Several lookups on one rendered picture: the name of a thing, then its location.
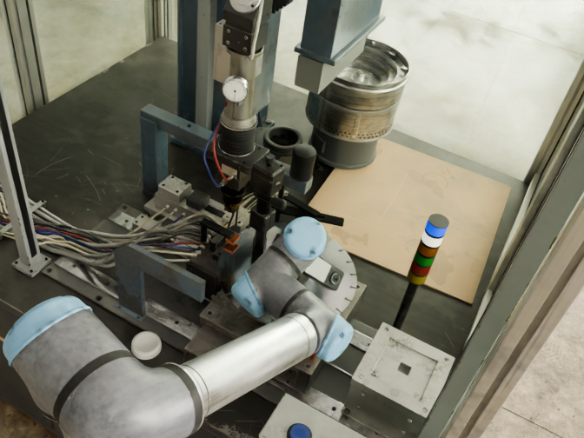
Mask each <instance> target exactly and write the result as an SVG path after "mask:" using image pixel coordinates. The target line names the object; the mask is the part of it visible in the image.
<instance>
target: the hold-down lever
mask: <svg viewBox="0 0 584 438"><path fill-rule="evenodd" d="M253 195H254V196H256V197H258V198H261V199H263V200H264V201H266V202H270V204H271V205H272V206H273V207H276V208H278V209H280V210H284V209H286V207H287V203H286V201H284V200H283V199H280V198H278V197H275V196H274V197H271V196H267V195H265V194H263V193H261V192H259V191H257V190H255V191H254V193H253Z"/></svg>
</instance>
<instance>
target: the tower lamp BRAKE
mask: <svg viewBox="0 0 584 438"><path fill-rule="evenodd" d="M448 225H449V220H448V219H447V217H445V216H443V215H441V214H432V215H431V216H429V218H428V222H427V225H426V227H425V230H426V232H427V233H428V234H429V235H430V236H432V237H436V238H440V237H443V236H444V235H445V233H446V231H447V228H448Z"/></svg>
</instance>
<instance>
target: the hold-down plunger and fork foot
mask: <svg viewBox="0 0 584 438"><path fill-rule="evenodd" d="M266 235H267V232H266V233H265V234H261V233H260V232H258V231H255V237H254V239H253V247H252V255H251V256H252V257H258V258H259V257H260V256H261V255H262V254H263V251H264V250H265V249H266V244H267V238H266Z"/></svg>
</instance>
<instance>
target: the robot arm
mask: <svg viewBox="0 0 584 438"><path fill-rule="evenodd" d="M326 241H327V236H326V231H325V229H324V227H323V226H322V225H321V223H320V222H318V221H317V220H316V219H314V218H311V217H307V216H303V217H299V218H296V219H295V220H294V221H292V222H290V223H289V224H288V225H287V227H286V228H285V230H284V232H283V233H282V234H281V235H280V234H278V233H277V234H276V236H275V239H274V241H273V243H272V244H271V245H270V247H269V248H268V249H267V250H266V251H265V252H264V253H263V254H262V255H261V256H260V257H259V258H258V259H257V260H256V261H255V262H254V263H253V264H252V265H251V266H250V267H249V268H248V269H247V270H245V271H244V273H243V274H242V275H241V276H240V277H239V278H238V280H237V281H236V283H235V284H234V285H233V286H232V289H231V292H232V295H233V296H234V297H235V299H236V300H237V301H238V302H239V303H240V304H241V305H242V306H243V307H244V308H245V309H246V310H247V311H248V312H249V313H250V314H251V315H253V316H255V317H261V316H262V315H263V314H266V313H267V312H268V313H269V314H270V315H272V316H273V317H274V318H275V321H273V322H270V323H268V324H266V325H264V326H262V327H260V328H257V329H255V330H253V331H251V332H249V333H247V334H246V335H242V336H240V337H238V338H236V339H235V340H233V341H231V342H227V343H225V344H223V345H222V346H220V347H218V348H214V349H212V350H210V351H209V352H207V353H205V354H203V355H199V356H197V357H196V358H194V359H192V360H190V361H188V362H185V363H183V364H181V365H178V364H176V363H173V362H167V363H164V364H163V365H160V366H158V367H156V368H149V367H146V366H144V365H143V364H141V363H140V362H139V361H138V360H137V359H136V358H135V357H134V356H133V355H132V354H131V353H130V352H129V350H128V349H127V348H126V347H125V346H124V345H123V344H122V343H121V342H120V341H119V340H118V339H117V338H116V337H115V336H114V334H113V333H112V332H111V331H110V330H109V329H108V328H107V327H106V326H105V325H104V324H103V323H102V322H101V321H100V320H99V319H98V317H97V316H96V315H95V314H94V313H93V312H92V308H91V307H89V306H86V305H85V304H84V303H83V302H82V301H81V300H80V299H78V298H76V297H74V296H70V295H66V296H58V297H54V298H51V299H49V300H47V301H44V302H41V303H39V304H38V305H36V306H35V307H34V308H32V309H30V310H29V311H28V312H26V313H25V314H24V315H23V316H21V317H20V318H19V319H18V320H17V321H16V323H15V324H14V326H13V327H12V328H11V329H10V331H9V332H8V334H7V335H6V337H5V339H4V342H3V353H4V355H5V357H6V358H7V360H8V363H9V365H10V366H11V367H12V368H14V369H15V370H16V372H17V373H18V374H19V375H20V376H21V378H22V379H23V381H24V383H25V384H26V386H27V388H28V390H29V391H30V394H31V396H32V398H33V400H34V402H35V404H36V406H37V408H38V409H39V411H40V412H41V413H42V414H43V415H44V416H46V417H47V418H49V419H51V420H52V421H56V422H58V425H59V427H60V429H61V430H62V433H63V436H64V438H186V437H188V436H190V435H192V434H194V433H195V432H196V431H197V430H198V429H199V428H200V427H201V426H202V423H203V419H204V417H206V416H207V415H210V414H211V413H213V412H215V411H217V409H219V408H221V407H223V406H225V405H227V404H228V403H230V402H232V401H233V400H235V399H237V398H238V397H240V396H242V395H244V394H246V393H248V392H249V391H250V390H252V389H253V388H256V387H258V386H259V385H261V384H263V383H264V382H266V381H268V380H269V379H271V378H273V377H274V376H276V375H279V374H280V373H281V372H283V371H284V370H286V369H288V368H290V367H292V366H294V365H295V364H297V363H298V362H300V361H302V360H304V359H305V358H307V357H309V356H311V355H312V354H316V356H317V357H320V358H321V359H323V360H324V361H325V362H332V361H333V360H334V359H336V358H337V357H338V356H339V355H340V354H341V353H342V352H343V351H344V350H345V348H346V347H347V346H348V344H349V343H350V341H351V339H352V336H353V332H354V331H353V328H352V326H351V325H350V324H349V323H348V322H346V321H345V320H344V319H343V318H342V317H341V316H340V314H339V313H338V312H337V313H336V312H335V311H334V310H333V309H332V308H330V307H329V306H328V305H327V304H325V303H324V302H323V301H322V300H320V299H319V298H318V297H317V296H315V295H314V294H313V293H312V292H310V291H309V290H308V289H307V288H305V287H304V286H303V285H302V284H300V283H299V282H298V280H299V278H300V276H301V274H303V275H305V276H306V277H308V278H310V279H311V280H313V281H315V282H317V283H319V284H320V285H322V286H323V287H324V288H326V289H330V290H334V291H336V290H338V288H339V286H340V284H341V281H342V278H343V277H344V272H343V271H341V270H340V269H338V268H337V267H335V266H334V265H332V264H331V263H329V262H327V261H325V260H324V259H322V258H321V257H320V256H319V255H320V254H321V253H322V252H323V250H324V248H325V244H326Z"/></svg>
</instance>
